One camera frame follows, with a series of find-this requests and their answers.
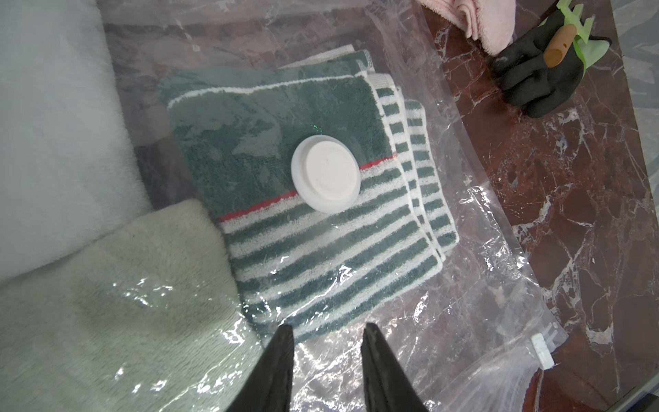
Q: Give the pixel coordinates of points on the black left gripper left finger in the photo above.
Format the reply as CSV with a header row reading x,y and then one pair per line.
x,y
270,376

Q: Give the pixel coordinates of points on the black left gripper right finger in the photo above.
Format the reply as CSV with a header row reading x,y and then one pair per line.
x,y
386,386

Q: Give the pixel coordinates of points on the light green towel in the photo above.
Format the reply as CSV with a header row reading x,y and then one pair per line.
x,y
147,318

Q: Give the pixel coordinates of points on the green white striped towel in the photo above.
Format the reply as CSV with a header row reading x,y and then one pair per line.
x,y
238,129

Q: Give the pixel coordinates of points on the clear plastic vacuum bag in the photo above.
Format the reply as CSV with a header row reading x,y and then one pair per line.
x,y
181,178

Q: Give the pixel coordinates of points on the pink towel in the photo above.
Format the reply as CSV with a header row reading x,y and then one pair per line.
x,y
492,22

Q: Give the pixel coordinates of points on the white bag zip slider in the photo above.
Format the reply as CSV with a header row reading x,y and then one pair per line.
x,y
542,351

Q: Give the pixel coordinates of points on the white round bag valve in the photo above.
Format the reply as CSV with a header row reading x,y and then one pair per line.
x,y
325,174

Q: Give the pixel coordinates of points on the green garden fork wooden handle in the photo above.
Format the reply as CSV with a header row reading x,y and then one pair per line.
x,y
574,34

